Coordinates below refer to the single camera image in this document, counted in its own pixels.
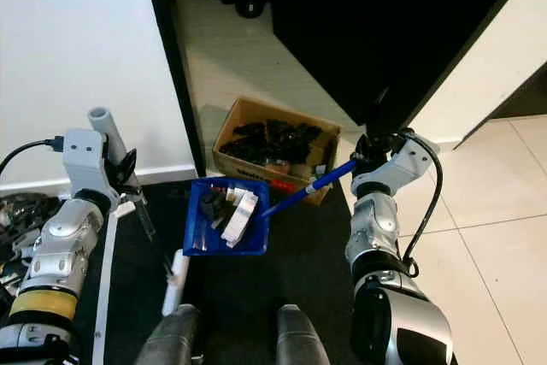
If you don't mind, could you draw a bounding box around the blue long-handled dustpan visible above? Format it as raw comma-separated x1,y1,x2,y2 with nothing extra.
182,158,358,256

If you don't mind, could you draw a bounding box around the white floor strip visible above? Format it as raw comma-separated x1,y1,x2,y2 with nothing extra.
90,209,122,365

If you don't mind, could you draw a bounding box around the black floor mat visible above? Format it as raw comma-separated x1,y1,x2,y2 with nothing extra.
0,181,399,365

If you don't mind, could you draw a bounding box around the black crumpled item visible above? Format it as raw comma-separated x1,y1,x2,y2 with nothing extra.
198,190,236,230

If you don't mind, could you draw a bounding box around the brown cardboard box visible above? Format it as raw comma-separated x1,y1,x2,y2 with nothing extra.
212,96,344,206

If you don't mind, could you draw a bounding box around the white rectangular box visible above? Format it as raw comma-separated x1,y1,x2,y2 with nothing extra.
220,190,261,247

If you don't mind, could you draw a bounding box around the black cabinet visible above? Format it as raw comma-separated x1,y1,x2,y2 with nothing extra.
269,0,547,137

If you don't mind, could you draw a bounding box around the grey robot right leg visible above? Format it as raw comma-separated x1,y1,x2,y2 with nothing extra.
276,303,335,365

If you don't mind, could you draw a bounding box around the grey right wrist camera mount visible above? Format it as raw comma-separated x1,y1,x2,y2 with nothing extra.
352,137,443,197

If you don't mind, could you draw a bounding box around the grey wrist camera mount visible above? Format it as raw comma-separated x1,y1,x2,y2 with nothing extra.
352,137,443,197
62,128,116,197

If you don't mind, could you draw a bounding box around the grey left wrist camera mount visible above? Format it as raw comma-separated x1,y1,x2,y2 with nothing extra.
62,128,116,197

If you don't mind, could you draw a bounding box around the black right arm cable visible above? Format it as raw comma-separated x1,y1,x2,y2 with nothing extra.
397,130,446,279

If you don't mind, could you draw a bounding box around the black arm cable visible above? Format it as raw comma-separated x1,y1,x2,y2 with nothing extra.
397,130,446,279
0,133,68,174

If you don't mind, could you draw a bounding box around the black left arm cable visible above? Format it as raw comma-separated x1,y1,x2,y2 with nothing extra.
0,133,68,174

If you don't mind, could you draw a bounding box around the black door frame post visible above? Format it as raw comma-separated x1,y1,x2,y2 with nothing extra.
141,0,208,180

